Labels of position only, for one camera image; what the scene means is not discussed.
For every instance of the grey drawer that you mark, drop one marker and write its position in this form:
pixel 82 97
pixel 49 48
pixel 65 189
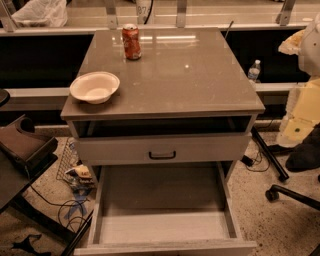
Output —
pixel 162 149
pixel 164 210

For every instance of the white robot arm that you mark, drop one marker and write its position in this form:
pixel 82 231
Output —
pixel 303 102

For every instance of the grey drawer cabinet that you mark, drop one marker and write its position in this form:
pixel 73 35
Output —
pixel 187 82

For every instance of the white paper bowl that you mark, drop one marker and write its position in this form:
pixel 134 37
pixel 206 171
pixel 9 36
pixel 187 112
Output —
pixel 94 87

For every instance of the orange soda can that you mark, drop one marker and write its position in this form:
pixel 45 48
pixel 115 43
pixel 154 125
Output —
pixel 130 37

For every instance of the clear water bottle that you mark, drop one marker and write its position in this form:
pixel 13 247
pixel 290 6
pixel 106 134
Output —
pixel 254 71

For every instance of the white paper cup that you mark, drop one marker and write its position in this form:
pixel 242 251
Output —
pixel 144 10

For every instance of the black metal pole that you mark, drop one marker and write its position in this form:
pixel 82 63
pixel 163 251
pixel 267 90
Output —
pixel 283 176

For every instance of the black chair base leg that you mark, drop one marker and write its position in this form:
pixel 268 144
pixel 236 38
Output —
pixel 273 193

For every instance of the brown office chair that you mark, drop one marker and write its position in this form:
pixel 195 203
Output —
pixel 31 154

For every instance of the white plastic bag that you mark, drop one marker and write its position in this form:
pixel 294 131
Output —
pixel 42 13

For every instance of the wire mesh basket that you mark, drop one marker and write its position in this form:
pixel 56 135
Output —
pixel 68 160

